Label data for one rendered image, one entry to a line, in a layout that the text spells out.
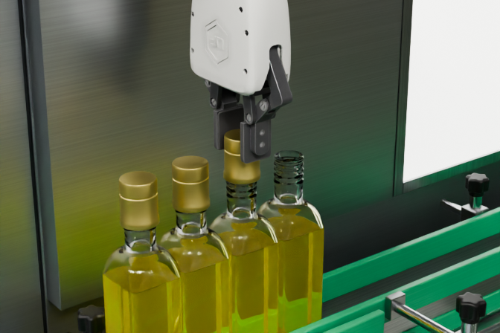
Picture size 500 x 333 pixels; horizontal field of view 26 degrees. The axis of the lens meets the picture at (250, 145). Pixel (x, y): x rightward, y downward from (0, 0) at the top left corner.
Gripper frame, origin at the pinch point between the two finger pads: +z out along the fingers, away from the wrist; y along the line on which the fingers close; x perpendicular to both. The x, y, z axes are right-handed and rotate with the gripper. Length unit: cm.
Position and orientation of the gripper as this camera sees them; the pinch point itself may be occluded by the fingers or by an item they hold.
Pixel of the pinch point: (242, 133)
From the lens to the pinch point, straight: 102.1
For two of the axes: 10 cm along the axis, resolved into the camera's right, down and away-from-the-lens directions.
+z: 0.0, 9.3, 3.6
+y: 6.0, 2.9, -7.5
